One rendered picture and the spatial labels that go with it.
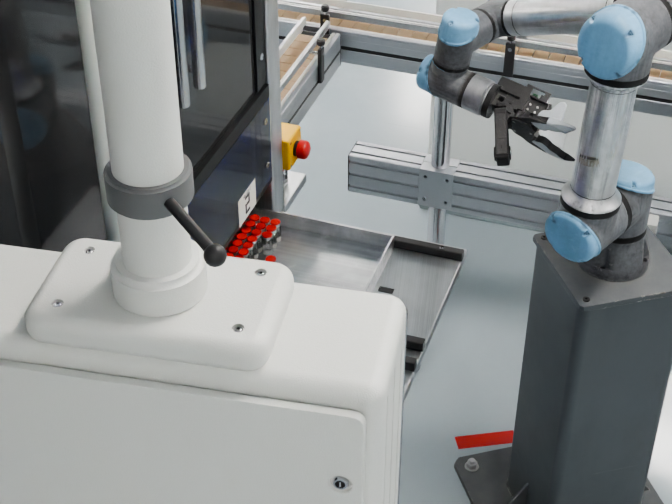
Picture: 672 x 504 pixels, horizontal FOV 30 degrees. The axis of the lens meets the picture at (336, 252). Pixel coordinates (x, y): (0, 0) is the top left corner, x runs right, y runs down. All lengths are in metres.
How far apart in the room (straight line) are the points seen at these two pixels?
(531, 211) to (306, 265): 1.03
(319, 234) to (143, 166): 1.40
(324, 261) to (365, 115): 2.21
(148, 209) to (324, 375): 0.24
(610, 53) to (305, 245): 0.73
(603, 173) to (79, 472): 1.30
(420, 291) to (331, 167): 1.98
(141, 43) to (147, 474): 0.49
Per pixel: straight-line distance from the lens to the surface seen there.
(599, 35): 2.24
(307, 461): 1.31
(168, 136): 1.18
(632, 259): 2.64
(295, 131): 2.61
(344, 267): 2.48
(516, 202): 3.36
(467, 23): 2.48
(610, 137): 2.35
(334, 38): 3.18
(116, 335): 1.28
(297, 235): 2.56
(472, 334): 3.69
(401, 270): 2.48
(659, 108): 3.12
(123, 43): 1.13
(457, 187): 3.37
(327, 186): 4.27
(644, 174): 2.58
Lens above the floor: 2.41
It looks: 37 degrees down
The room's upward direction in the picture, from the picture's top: straight up
